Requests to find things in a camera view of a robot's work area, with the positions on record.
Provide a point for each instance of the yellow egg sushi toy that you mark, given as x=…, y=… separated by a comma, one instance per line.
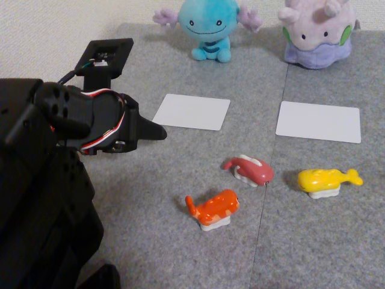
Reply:
x=319, y=180

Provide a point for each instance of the grey carpet mat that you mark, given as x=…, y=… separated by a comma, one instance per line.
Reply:
x=150, y=225
x=331, y=241

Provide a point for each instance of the black camera box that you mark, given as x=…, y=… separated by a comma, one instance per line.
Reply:
x=105, y=72

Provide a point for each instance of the white rectangular card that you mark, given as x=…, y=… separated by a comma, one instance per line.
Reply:
x=319, y=122
x=192, y=111

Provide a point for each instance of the orange shrimp sushi toy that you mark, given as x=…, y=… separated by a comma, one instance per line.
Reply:
x=216, y=207

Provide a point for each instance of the blue Wooper plush toy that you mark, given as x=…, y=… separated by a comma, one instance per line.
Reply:
x=207, y=18

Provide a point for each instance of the purple Goomy plush toy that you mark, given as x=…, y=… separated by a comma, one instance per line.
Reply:
x=319, y=36

